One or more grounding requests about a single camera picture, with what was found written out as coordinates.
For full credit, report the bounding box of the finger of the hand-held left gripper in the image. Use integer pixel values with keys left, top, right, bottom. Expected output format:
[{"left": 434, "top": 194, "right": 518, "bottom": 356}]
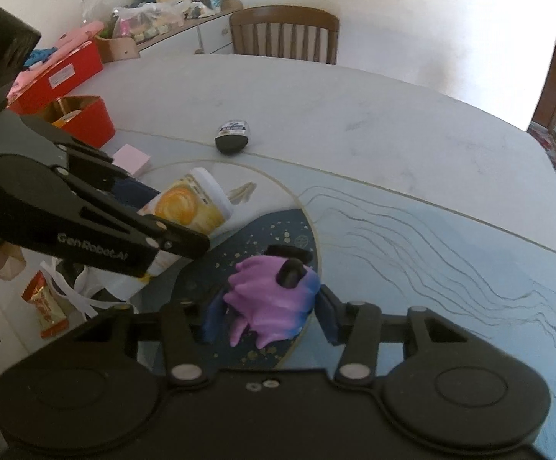
[
  {"left": 50, "top": 165, "right": 210, "bottom": 279},
  {"left": 16, "top": 112, "right": 162, "bottom": 210}
]

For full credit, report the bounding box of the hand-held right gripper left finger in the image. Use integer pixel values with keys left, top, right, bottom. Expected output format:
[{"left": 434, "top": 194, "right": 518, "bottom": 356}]
[{"left": 72, "top": 294, "right": 231, "bottom": 388}]

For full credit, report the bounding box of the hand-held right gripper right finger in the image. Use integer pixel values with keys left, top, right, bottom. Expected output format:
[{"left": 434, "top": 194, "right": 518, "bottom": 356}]
[{"left": 317, "top": 285, "right": 473, "bottom": 389}]

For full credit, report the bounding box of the yellow white snack packet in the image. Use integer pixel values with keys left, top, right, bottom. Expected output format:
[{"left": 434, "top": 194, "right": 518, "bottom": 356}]
[{"left": 136, "top": 167, "right": 235, "bottom": 283}]

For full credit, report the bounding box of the red tin box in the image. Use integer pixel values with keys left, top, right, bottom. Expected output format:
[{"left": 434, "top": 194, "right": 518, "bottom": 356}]
[{"left": 36, "top": 96, "right": 116, "bottom": 150}]

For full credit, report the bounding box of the small white packet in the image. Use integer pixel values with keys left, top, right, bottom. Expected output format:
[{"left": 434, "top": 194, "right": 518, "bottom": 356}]
[{"left": 214, "top": 118, "right": 251, "bottom": 155}]

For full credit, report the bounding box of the pink sticky note pad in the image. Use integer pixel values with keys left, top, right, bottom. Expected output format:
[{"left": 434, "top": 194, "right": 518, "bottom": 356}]
[{"left": 113, "top": 144, "right": 151, "bottom": 176}]

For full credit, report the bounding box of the red box with white label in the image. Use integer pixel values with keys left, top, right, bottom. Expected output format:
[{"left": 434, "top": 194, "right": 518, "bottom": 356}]
[{"left": 7, "top": 41, "right": 105, "bottom": 116}]

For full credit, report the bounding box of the brown cardboard box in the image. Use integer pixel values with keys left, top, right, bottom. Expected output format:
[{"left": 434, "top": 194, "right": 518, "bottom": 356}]
[{"left": 95, "top": 33, "right": 141, "bottom": 64}]

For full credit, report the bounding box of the red candy wrapper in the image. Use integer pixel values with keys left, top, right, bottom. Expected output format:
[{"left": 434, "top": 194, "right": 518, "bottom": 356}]
[{"left": 23, "top": 271, "right": 68, "bottom": 341}]

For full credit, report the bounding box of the clear plastic bag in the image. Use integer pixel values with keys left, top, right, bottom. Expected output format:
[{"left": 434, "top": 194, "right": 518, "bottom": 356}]
[{"left": 112, "top": 2, "right": 185, "bottom": 39}]

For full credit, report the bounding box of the white sideboard cabinet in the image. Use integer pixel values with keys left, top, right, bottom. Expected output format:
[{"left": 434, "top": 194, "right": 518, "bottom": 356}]
[{"left": 136, "top": 0, "right": 245, "bottom": 56}]

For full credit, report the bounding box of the brown wooden chair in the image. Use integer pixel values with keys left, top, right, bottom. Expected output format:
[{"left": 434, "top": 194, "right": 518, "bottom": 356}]
[{"left": 230, "top": 6, "right": 340, "bottom": 65}]

